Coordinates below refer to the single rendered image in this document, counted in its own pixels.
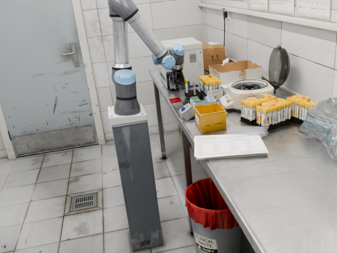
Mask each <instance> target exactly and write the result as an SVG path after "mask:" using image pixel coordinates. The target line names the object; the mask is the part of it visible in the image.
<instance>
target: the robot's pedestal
mask: <svg viewBox="0 0 337 253"><path fill-rule="evenodd" d="M112 131H113V137H114V143H115V149H116V154H117V160H118V166H119V172H120V178H121V184H122V190H123V196H124V202H125V208H126V214H127V220H128V226H129V232H130V237H131V243H132V250H133V251H139V250H144V249H148V248H153V247H158V246H163V240H162V232H161V225H160V217H159V209H158V201H157V193H156V186H155V178H154V170H153V162H152V154H151V147H150V139H149V131H148V122H147V120H143V121H137V122H131V123H124V124H118V125H112Z"/></svg>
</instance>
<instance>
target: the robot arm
mask: <svg viewBox="0 0 337 253"><path fill-rule="evenodd" d="M108 6H109V17H110V18H111V19H112V25H113V47H114V64H113V65H112V75H111V78H112V81H113V83H114V85H115V90H116V102H115V106H114V113H115V114H116V115H121V116H130V115H135V114H138V113H140V105H139V103H138V100H137V95H136V75H135V72H134V71H132V65H131V64H130V63H129V48H128V23H129V24H130V25H131V26H132V28H133V29H134V30H135V32H136V33H137V34H138V35H139V37H140V38H141V39H142V40H143V42H144V43H145V44H146V45H147V47H148V48H149V49H150V50H151V52H152V61H153V63H154V65H159V64H160V65H162V66H163V67H164V68H166V69H171V70H172V73H171V75H170V82H171V83H172V86H173V87H174V89H175V90H176V89H178V88H180V89H181V85H182V84H183V83H184V82H185V78H184V75H183V72H182V70H183V67H184V54H185V49H184V46H183V45H181V44H174V45H173V46H172V49H169V50H167V49H166V48H165V46H164V45H163V44H162V42H161V41H160V40H159V38H158V37H157V36H156V35H155V33H154V32H153V31H152V29H151V28H150V27H149V25H148V24H147V23H146V21H145V20H144V19H143V17H142V16H141V15H140V14H139V9H138V8H137V6H136V5H135V3H134V2H133V0H108ZM176 84H177V85H176Z"/></svg>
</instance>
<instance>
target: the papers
mask: <svg viewBox="0 0 337 253"><path fill-rule="evenodd" d="M194 142H195V155H194V157H196V160H209V159H223V158H237V157H251V156H266V155H267V153H268V150H267V149H266V147H265V145H264V143H263V141H262V139H261V137H260V136H251V135H208V136H195V137H194Z"/></svg>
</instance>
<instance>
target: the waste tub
mask: <svg viewBox="0 0 337 253"><path fill-rule="evenodd" d="M194 114H195V125H196V126H197V128H198V129H199V131H200V132H201V133H202V134H203V133H210V132H216V131H222V130H226V129H227V126H226V110H225V109H224V108H223V107H222V106H221V105H220V104H219V103H213V104H206V105H199V106H194Z"/></svg>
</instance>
